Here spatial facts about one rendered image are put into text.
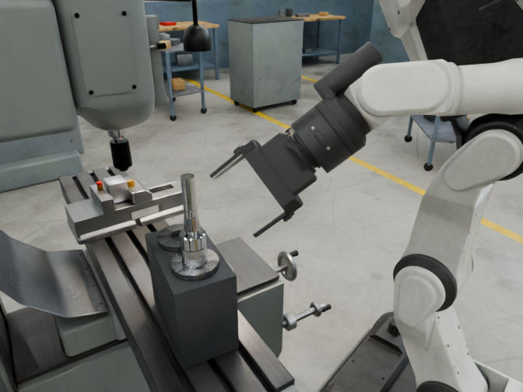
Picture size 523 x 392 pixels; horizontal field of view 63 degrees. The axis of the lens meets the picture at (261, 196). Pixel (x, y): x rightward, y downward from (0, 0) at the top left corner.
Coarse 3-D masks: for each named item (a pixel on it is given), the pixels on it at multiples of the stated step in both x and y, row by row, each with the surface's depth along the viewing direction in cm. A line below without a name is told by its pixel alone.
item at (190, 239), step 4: (180, 232) 77; (184, 232) 77; (200, 232) 77; (204, 232) 77; (180, 236) 76; (184, 236) 76; (188, 236) 76; (192, 236) 76; (196, 236) 76; (200, 236) 76; (204, 236) 77; (184, 240) 76; (188, 240) 75; (192, 240) 75; (196, 240) 76; (200, 240) 76
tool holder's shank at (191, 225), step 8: (184, 176) 72; (192, 176) 72; (184, 184) 72; (192, 184) 72; (184, 192) 72; (192, 192) 73; (184, 200) 73; (192, 200) 73; (184, 208) 74; (192, 208) 74; (184, 216) 75; (192, 216) 74; (184, 224) 75; (192, 224) 75; (192, 232) 75
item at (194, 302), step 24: (168, 240) 86; (168, 264) 81; (216, 264) 79; (168, 288) 77; (192, 288) 75; (216, 288) 77; (168, 312) 83; (192, 312) 77; (216, 312) 80; (192, 336) 80; (216, 336) 83; (192, 360) 82
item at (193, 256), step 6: (180, 240) 77; (204, 240) 77; (186, 246) 76; (192, 246) 76; (198, 246) 76; (204, 246) 78; (186, 252) 77; (192, 252) 76; (198, 252) 77; (204, 252) 78; (186, 258) 77; (192, 258) 77; (198, 258) 78; (204, 258) 78; (186, 264) 78; (192, 264) 78; (198, 264) 78
